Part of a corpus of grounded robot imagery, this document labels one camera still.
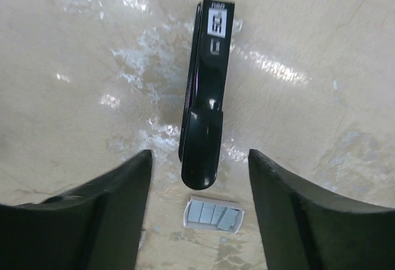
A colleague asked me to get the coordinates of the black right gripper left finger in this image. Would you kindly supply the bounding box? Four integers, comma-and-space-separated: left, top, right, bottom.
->
1, 150, 153, 269

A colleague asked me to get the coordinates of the black stapler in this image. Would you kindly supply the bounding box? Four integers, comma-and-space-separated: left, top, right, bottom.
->
178, 0, 235, 190

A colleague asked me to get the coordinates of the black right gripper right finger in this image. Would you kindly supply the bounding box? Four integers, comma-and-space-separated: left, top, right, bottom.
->
248, 149, 394, 269

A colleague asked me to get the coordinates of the staple tray with staples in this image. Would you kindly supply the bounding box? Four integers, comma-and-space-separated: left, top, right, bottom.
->
183, 195, 244, 234

